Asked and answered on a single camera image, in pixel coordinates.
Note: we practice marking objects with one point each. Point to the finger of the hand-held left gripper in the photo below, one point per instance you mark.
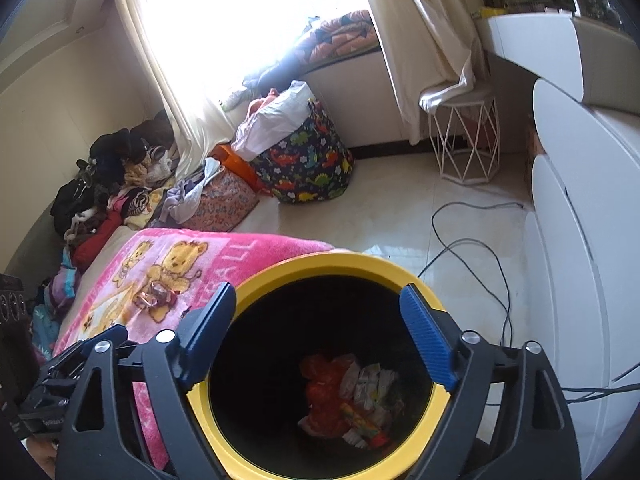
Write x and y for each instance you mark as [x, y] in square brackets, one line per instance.
[75, 355]
[52, 397]

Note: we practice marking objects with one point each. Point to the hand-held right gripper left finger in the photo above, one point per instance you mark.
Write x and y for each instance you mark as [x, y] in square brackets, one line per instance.
[207, 340]

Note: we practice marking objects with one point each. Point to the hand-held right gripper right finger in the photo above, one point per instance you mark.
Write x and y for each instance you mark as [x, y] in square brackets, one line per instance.
[430, 340]

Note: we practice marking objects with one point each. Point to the colourful tube with red cap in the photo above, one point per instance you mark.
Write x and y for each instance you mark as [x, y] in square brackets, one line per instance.
[365, 425]

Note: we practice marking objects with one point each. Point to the red plastic bag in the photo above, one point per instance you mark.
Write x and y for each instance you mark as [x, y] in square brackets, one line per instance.
[325, 395]

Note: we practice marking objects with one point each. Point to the black bin with yellow rim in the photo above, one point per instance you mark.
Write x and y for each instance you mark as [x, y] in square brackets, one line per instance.
[310, 265]

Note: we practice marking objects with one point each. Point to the dark torn snack wrapper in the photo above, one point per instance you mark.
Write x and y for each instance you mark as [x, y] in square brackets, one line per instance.
[155, 296]

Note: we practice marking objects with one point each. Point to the black speaker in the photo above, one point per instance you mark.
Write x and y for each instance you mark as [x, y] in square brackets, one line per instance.
[10, 305]

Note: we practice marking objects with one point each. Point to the pink printed blanket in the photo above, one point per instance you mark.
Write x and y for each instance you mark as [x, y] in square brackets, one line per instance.
[240, 250]

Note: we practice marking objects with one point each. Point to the orange floral pillow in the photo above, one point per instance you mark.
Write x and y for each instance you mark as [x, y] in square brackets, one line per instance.
[225, 202]

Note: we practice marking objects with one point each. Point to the pile of clothes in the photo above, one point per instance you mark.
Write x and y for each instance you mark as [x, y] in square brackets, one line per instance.
[100, 195]

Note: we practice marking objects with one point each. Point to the orange fabric bag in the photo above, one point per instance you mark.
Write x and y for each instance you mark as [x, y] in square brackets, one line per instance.
[235, 165]

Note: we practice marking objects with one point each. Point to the dinosaur print fabric basket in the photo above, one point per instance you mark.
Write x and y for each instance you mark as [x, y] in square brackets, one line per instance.
[305, 160]

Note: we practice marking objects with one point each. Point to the white dresser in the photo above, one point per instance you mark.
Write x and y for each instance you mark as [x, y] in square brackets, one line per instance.
[575, 185]

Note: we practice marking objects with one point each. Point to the white plastic bag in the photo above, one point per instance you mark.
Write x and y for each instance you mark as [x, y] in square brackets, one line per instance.
[275, 120]

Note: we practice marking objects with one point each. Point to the cream curtain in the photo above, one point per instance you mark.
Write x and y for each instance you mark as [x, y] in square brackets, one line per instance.
[165, 85]
[415, 35]

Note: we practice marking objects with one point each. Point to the orange patterned quilt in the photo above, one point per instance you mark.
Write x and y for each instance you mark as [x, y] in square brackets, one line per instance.
[340, 32]

